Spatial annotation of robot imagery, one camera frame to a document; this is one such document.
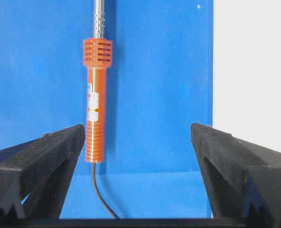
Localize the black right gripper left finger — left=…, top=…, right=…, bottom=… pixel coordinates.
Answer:
left=0, top=124, right=85, bottom=225

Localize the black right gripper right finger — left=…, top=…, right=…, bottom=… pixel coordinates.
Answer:
left=190, top=123, right=281, bottom=228

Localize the red soldering iron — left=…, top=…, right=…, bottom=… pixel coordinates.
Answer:
left=83, top=0, right=112, bottom=163

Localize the blue table cloth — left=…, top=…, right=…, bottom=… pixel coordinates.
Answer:
left=0, top=0, right=213, bottom=219

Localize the white rectangular board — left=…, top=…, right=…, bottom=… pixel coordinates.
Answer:
left=213, top=0, right=281, bottom=152

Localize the black soldering iron cable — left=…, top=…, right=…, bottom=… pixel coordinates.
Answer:
left=92, top=162, right=119, bottom=219

